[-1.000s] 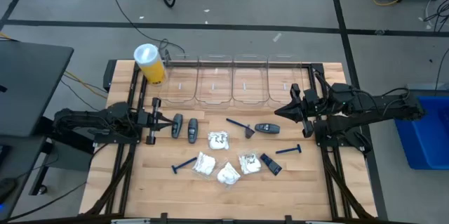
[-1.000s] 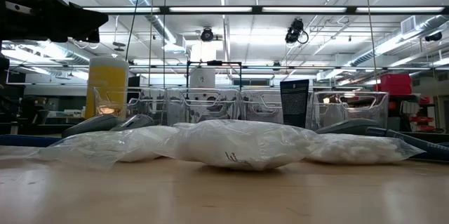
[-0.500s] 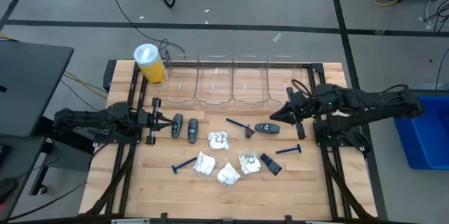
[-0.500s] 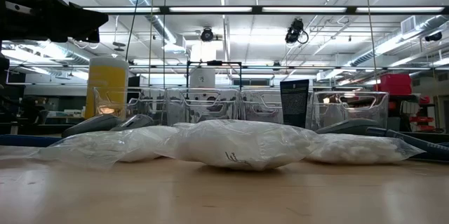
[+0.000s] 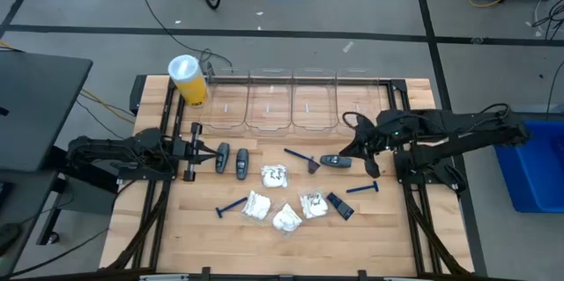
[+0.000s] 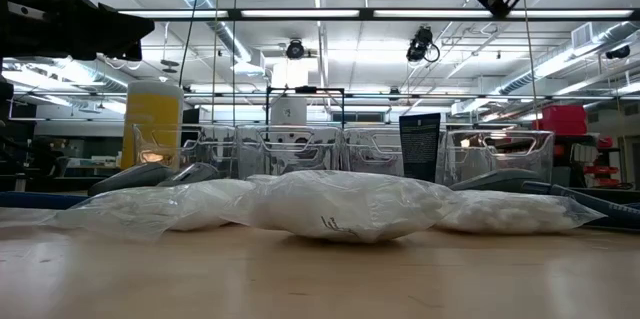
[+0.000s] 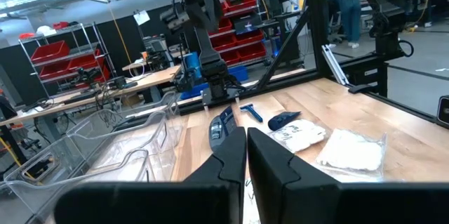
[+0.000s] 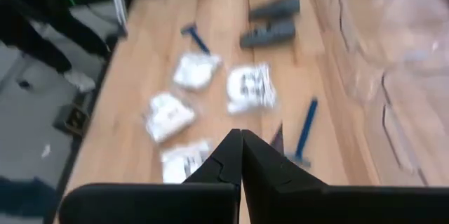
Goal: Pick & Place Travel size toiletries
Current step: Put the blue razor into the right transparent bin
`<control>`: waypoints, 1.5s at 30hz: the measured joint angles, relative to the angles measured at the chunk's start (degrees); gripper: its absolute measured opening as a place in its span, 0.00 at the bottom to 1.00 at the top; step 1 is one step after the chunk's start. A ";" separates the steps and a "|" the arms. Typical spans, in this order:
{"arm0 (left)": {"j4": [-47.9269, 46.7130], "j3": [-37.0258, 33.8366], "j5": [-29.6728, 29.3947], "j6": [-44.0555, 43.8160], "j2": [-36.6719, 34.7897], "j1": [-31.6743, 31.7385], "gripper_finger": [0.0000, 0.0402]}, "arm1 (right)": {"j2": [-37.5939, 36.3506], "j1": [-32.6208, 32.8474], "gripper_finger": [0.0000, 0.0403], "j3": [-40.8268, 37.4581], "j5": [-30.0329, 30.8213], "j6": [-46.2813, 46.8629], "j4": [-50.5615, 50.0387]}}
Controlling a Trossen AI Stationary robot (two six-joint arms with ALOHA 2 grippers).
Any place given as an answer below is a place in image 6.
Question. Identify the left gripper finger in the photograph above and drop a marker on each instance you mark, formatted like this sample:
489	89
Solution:
125	29

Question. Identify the black pouch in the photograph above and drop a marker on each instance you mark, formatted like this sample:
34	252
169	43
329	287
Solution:
420	149

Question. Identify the clear vanity pack bag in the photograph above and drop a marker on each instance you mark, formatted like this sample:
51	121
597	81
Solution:
515	211
340	204
262	178
150	209

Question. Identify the blue disposable razor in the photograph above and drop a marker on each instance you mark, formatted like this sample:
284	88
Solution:
590	201

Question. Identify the yellow-labelled wipes canister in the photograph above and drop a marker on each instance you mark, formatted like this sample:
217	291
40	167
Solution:
150	109

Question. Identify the small black ceiling spotlight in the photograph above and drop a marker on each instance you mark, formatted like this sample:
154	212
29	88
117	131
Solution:
619	52

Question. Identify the person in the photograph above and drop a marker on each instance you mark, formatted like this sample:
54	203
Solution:
47	159

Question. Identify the red storage bins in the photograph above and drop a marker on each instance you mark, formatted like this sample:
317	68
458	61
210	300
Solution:
562	119

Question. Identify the clear plastic bin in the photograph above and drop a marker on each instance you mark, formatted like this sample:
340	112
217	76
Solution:
220	154
500	154
370	154
290	159

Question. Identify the round black ceiling spotlight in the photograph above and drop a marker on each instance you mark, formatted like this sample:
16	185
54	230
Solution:
295	50

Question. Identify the white pillar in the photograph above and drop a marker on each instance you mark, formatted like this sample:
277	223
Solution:
289	109

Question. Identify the red shelf items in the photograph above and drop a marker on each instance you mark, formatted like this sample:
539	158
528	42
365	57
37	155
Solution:
600	169

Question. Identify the black overhead frame beam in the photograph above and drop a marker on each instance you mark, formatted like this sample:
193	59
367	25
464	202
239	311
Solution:
367	14

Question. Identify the black metal stand frame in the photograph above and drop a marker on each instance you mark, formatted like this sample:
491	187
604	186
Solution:
305	90

